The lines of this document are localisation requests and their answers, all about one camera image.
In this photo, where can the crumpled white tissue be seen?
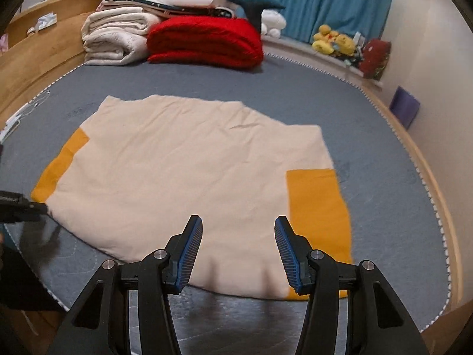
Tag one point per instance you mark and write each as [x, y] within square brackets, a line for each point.
[44, 22]

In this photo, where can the dark red cushion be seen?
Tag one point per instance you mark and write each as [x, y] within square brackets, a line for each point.
[375, 59]

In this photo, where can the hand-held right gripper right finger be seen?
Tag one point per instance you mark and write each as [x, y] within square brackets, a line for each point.
[290, 255]

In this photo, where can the yellow plush toy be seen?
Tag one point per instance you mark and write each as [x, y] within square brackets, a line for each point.
[324, 39]
[345, 46]

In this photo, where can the purple box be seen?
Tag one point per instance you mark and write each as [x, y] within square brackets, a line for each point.
[404, 107]

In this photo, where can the beige and yellow hoodie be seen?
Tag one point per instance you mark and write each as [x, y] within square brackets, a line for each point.
[184, 177]

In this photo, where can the red folded blanket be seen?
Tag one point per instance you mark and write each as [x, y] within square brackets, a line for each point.
[207, 40]

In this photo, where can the grey bed cover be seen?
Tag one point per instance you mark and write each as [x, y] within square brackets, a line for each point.
[388, 199]

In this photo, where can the blue curtain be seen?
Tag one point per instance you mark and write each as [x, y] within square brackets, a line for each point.
[317, 3]

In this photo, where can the white fleece folded blanket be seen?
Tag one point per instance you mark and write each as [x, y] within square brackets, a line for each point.
[114, 37]

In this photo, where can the white plush toy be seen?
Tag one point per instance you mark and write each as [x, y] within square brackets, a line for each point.
[272, 22]

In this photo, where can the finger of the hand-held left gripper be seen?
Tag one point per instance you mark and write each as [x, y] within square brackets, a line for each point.
[22, 207]

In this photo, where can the wooden bed frame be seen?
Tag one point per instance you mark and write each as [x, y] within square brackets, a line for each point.
[40, 63]

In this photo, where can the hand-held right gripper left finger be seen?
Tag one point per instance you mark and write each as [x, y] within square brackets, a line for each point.
[188, 251]

